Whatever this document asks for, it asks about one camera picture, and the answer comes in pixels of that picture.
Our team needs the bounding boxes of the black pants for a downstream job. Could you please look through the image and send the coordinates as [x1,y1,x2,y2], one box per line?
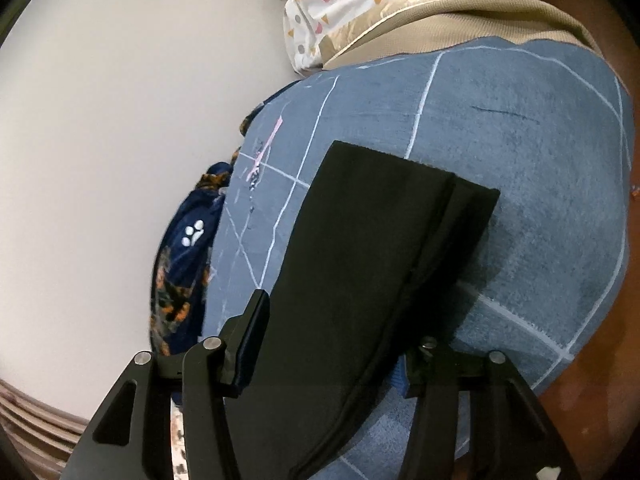
[225,140,502,480]

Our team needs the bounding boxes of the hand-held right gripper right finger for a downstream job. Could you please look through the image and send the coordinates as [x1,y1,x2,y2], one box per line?
[392,336,583,480]

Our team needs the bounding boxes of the navy dog print blanket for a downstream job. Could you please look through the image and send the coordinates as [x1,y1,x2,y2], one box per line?
[147,105,266,406]

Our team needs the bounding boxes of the beige woven cloth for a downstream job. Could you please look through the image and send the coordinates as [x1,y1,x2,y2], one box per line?
[320,0,608,73]

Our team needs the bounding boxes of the white leaf-print pillow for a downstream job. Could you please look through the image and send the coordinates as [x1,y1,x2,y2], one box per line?
[170,404,189,480]

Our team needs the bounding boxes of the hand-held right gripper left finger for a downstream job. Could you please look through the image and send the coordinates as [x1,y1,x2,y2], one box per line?
[62,289,271,480]

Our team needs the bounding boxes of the blue checked bed sheet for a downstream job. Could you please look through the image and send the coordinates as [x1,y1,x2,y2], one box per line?
[200,35,632,480]

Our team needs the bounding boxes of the brown ribbed panel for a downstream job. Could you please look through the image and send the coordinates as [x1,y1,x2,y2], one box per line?
[0,380,96,476]

